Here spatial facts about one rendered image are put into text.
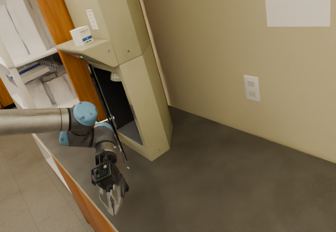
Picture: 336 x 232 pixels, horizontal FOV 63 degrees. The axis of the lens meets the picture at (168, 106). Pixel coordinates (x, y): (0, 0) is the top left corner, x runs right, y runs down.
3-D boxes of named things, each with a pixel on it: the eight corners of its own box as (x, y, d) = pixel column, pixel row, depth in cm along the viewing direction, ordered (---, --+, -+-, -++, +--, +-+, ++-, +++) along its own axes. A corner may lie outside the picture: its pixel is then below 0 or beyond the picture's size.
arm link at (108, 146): (101, 159, 103) (120, 149, 102) (102, 168, 99) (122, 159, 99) (90, 147, 98) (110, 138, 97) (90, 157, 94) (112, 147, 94)
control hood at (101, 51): (86, 58, 130) (78, 37, 125) (119, 65, 105) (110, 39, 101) (63, 67, 124) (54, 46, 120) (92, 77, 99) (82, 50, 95)
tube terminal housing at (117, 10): (153, 118, 162) (110, -23, 128) (191, 134, 137) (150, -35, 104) (118, 139, 150) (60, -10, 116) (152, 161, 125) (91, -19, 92)
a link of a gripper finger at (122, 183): (111, 200, 85) (109, 177, 92) (114, 202, 86) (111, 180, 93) (125, 194, 85) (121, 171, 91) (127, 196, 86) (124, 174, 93)
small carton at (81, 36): (85, 42, 110) (79, 26, 107) (93, 41, 107) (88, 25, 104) (75, 46, 106) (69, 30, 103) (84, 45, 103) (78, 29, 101)
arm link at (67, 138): (64, 114, 94) (96, 118, 99) (59, 130, 103) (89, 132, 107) (62, 135, 90) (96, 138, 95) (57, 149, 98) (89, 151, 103)
